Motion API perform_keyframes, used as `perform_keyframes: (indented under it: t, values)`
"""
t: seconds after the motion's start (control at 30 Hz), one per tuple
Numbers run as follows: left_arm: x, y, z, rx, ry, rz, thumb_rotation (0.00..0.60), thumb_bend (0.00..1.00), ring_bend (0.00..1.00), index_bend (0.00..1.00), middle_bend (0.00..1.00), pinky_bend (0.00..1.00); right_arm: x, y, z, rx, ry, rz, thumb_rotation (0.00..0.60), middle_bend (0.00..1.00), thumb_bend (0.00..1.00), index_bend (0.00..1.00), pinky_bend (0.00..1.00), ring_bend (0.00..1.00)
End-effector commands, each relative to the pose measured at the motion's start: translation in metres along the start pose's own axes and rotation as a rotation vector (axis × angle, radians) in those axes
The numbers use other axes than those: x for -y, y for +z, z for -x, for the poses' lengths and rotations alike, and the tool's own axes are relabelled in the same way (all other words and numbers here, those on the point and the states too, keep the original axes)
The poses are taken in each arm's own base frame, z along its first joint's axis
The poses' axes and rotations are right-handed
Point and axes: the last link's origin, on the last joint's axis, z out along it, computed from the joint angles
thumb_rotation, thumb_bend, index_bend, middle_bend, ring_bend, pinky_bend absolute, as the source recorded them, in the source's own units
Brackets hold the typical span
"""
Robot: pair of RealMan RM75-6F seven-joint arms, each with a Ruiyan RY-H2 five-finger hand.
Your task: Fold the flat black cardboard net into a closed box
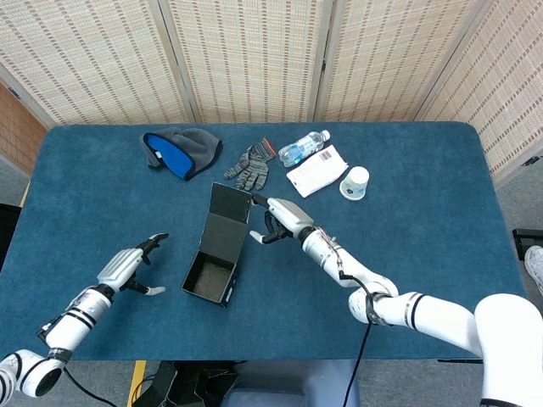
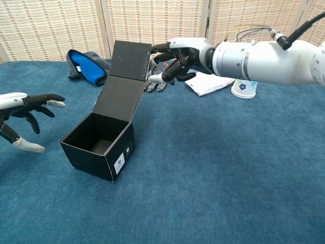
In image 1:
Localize grey blue beanie hat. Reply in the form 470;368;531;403
142;126;224;182

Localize white sneaker shoe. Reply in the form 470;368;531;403
522;245;543;298

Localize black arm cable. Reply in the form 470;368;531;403
339;270;383;407
36;317;118;407

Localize clear plastic water bottle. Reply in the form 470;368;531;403
277;129;332;168

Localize white floral paper cup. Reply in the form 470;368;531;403
338;165;370;201

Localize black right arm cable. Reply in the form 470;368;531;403
339;270;383;407

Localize black furniture piece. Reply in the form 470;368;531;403
0;202;21;272

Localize black paper box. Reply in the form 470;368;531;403
181;181;255;309

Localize blue grey padded seat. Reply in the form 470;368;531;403
220;360;361;407

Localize white tissue packet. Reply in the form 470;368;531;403
285;144;350;199

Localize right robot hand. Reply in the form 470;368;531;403
249;192;316;246

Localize beige woven screen panel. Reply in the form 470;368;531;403
156;0;336;124
0;0;190;127
313;0;495;124
415;0;543;187

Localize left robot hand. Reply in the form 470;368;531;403
96;231;170;297

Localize yellow floor tape strip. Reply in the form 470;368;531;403
126;360;148;407

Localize brown woven screen panel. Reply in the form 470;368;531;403
0;82;48;181

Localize grey knit work glove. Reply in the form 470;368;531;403
223;137;277;192

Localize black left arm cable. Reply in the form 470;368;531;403
36;317;118;407

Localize coloured right wrist wires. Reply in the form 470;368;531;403
316;228;344;272

